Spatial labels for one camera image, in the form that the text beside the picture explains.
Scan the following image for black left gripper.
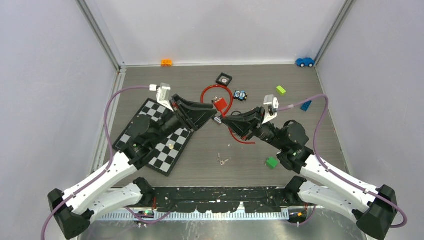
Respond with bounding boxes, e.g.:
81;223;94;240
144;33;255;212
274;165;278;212
150;94;217;146

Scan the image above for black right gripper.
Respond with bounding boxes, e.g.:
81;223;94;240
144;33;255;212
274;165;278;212
221;106;287;151

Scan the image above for small red cable padlock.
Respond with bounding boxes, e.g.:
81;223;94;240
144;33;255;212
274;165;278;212
211;97;255;145

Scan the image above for silver keys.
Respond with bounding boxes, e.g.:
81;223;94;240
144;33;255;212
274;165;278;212
217;153;232;166

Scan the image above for red cable lock chrome cylinder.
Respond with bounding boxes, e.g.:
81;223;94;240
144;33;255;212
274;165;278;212
200;84;234;126

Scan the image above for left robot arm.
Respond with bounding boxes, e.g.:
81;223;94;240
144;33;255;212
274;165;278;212
47;94;217;240

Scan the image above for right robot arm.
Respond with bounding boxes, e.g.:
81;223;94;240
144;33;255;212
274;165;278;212
222;107;398;240

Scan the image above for blue owl toy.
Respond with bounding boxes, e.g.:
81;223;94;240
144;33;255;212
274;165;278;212
232;90;248;102

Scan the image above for black square framed box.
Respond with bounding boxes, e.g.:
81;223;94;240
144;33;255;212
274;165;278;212
215;72;233;87

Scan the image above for dark green cube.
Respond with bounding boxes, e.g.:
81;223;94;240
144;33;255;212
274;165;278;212
265;157;280;169

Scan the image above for lime green block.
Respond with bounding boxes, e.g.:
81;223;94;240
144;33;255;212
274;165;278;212
275;85;287;96

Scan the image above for black white checkerboard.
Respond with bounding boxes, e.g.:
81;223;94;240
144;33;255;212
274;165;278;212
132;98;194;177

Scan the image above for orange toy car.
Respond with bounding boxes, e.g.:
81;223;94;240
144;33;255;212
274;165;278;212
160;59;173;67

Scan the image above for blue lego brick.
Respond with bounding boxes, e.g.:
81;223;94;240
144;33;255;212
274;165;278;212
300;100;312;112

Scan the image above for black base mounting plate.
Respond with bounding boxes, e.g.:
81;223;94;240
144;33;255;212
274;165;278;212
132;186;307;214

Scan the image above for blue toy car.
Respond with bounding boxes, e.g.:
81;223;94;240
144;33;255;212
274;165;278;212
295;57;315;68

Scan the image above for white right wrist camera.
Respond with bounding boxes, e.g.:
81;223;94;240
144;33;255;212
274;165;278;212
262;94;279;124

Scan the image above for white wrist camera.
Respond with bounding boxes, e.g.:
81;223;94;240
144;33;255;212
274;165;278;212
262;94;279;124
156;83;174;112

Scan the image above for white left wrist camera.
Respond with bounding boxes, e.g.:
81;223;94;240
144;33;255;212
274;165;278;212
156;83;174;112

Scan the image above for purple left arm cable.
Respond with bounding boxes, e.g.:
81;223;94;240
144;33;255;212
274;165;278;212
40;85;159;240

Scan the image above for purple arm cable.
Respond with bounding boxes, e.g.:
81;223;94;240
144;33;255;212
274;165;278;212
276;94;409;229
40;85;159;240

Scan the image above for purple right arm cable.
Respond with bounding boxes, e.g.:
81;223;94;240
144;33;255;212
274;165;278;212
276;94;409;229

